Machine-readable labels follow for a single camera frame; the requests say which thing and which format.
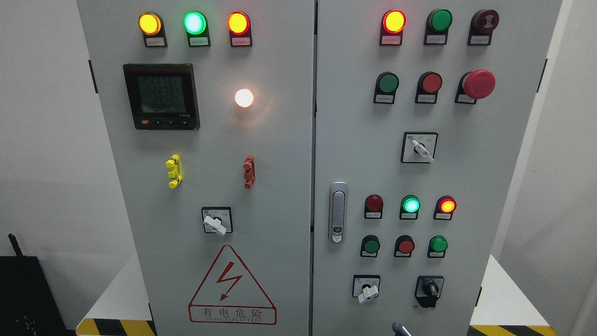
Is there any black knob selector switch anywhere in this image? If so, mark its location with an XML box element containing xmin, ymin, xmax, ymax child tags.
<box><xmin>414</xmin><ymin>276</ymin><xmax>445</xmax><ymax>308</ymax></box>

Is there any green indicator lamp top left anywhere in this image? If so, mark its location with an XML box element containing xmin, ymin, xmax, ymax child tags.
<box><xmin>183</xmin><ymin>11</ymin><xmax>211</xmax><ymax>48</ymax></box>

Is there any red electric hazard warning sticker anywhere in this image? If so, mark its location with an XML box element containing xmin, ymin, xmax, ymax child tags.
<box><xmin>188</xmin><ymin>245</ymin><xmax>277</xmax><ymax>325</ymax></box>

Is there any red-orange indicator lamp top left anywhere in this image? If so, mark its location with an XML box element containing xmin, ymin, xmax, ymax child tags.
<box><xmin>227</xmin><ymin>11</ymin><xmax>252</xmax><ymax>48</ymax></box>

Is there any yellow indicator lamp top left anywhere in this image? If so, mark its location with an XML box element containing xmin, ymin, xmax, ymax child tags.
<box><xmin>138</xmin><ymin>12</ymin><xmax>167</xmax><ymax>48</ymax></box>

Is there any silver door latch handle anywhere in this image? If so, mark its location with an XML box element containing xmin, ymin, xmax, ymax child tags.
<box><xmin>328</xmin><ymin>182</ymin><xmax>349</xmax><ymax>243</ymax></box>

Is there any red stop button lower middle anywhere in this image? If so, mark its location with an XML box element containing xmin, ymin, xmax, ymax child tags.
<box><xmin>394</xmin><ymin>235</ymin><xmax>416</xmax><ymax>258</ymax></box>

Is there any lower white handle selector switch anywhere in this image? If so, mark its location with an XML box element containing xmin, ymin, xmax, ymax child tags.
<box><xmin>353</xmin><ymin>274</ymin><xmax>381</xmax><ymax>305</ymax></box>

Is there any green start button lower left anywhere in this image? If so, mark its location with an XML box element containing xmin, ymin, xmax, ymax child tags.
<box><xmin>360</xmin><ymin>235</ymin><xmax>381</xmax><ymax>258</ymax></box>

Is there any red indicator lamp lower right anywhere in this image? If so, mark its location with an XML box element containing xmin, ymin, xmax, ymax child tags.
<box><xmin>433</xmin><ymin>196</ymin><xmax>457</xmax><ymax>221</ymax></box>

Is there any green push button upper row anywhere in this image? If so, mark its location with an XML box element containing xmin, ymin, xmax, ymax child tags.
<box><xmin>373</xmin><ymin>71</ymin><xmax>399</xmax><ymax>104</ymax></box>

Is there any green indicator lamp lower middle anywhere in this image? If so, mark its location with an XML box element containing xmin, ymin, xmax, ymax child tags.
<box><xmin>399</xmin><ymin>195</ymin><xmax>420</xmax><ymax>220</ymax></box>

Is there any left door selector switch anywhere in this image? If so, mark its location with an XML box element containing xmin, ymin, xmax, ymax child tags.
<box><xmin>201</xmin><ymin>206</ymin><xmax>233</xmax><ymax>237</ymax></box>

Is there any red terminal connector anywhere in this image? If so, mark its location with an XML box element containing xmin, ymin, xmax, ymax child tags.
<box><xmin>243</xmin><ymin>155</ymin><xmax>256</xmax><ymax>189</ymax></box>

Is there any green push button lower right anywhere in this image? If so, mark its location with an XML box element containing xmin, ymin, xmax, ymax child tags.
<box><xmin>427</xmin><ymin>236</ymin><xmax>448</xmax><ymax>258</ymax></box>

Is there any white platform with hazard stripes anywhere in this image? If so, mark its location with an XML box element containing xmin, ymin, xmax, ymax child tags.
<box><xmin>75</xmin><ymin>254</ymin><xmax>557</xmax><ymax>336</ymax></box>

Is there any green indicator lamp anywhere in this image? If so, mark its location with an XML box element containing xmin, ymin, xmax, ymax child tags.
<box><xmin>399</xmin><ymin>195</ymin><xmax>420</xmax><ymax>220</ymax></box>
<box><xmin>183</xmin><ymin>11</ymin><xmax>211</xmax><ymax>48</ymax></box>

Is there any green lamp top right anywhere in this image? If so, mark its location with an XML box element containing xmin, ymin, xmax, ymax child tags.
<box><xmin>423</xmin><ymin>8</ymin><xmax>453</xmax><ymax>45</ymax></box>

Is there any upper right selector switch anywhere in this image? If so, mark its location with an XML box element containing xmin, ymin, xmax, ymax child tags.
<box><xmin>401</xmin><ymin>132</ymin><xmax>438</xmax><ymax>163</ymax></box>

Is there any dark red buzzer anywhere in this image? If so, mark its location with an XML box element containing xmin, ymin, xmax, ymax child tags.
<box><xmin>467</xmin><ymin>9</ymin><xmax>500</xmax><ymax>45</ymax></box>

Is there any left grey cabinet door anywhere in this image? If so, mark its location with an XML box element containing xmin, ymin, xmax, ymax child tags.
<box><xmin>77</xmin><ymin>0</ymin><xmax>315</xmax><ymax>336</ymax></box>

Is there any right grey cabinet door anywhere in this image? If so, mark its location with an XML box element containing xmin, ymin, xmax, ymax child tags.
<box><xmin>312</xmin><ymin>0</ymin><xmax>562</xmax><ymax>336</ymax></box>

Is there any white glowing indicator lamp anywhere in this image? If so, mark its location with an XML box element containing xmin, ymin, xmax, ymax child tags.
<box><xmin>234</xmin><ymin>89</ymin><xmax>254</xmax><ymax>108</ymax></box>

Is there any red indicator lamp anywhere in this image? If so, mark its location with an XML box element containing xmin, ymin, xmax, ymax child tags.
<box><xmin>433</xmin><ymin>196</ymin><xmax>457</xmax><ymax>221</ymax></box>
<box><xmin>364</xmin><ymin>194</ymin><xmax>384</xmax><ymax>219</ymax></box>

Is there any grey cabinet door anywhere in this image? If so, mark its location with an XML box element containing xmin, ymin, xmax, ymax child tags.
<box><xmin>312</xmin><ymin>0</ymin><xmax>562</xmax><ymax>336</ymax></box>
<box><xmin>77</xmin><ymin>0</ymin><xmax>315</xmax><ymax>336</ymax></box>

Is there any black digital power meter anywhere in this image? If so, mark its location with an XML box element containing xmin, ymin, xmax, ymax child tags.
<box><xmin>122</xmin><ymin>63</ymin><xmax>200</xmax><ymax>130</ymax></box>

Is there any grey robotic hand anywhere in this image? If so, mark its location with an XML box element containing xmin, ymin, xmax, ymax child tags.
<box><xmin>392</xmin><ymin>322</ymin><xmax>412</xmax><ymax>336</ymax></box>

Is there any black box with antenna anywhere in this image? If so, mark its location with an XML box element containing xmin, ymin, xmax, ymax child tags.
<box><xmin>0</xmin><ymin>234</ymin><xmax>68</xmax><ymax>336</ymax></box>

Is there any red push button upper row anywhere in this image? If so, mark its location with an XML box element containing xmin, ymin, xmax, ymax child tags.
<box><xmin>415</xmin><ymin>71</ymin><xmax>442</xmax><ymax>104</ymax></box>

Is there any red emergency stop mushroom button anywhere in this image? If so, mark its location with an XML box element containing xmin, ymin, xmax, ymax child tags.
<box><xmin>454</xmin><ymin>70</ymin><xmax>495</xmax><ymax>105</ymax></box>

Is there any red lit lamp top right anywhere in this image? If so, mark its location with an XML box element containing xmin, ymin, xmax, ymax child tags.
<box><xmin>379</xmin><ymin>9</ymin><xmax>406</xmax><ymax>46</ymax></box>

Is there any yellow terminal connector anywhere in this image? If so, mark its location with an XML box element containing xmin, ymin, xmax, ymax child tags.
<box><xmin>166</xmin><ymin>154</ymin><xmax>183</xmax><ymax>189</ymax></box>

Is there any red indicator lamp lower left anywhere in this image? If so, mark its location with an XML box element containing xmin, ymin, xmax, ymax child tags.
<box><xmin>364</xmin><ymin>194</ymin><xmax>384</xmax><ymax>219</ymax></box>

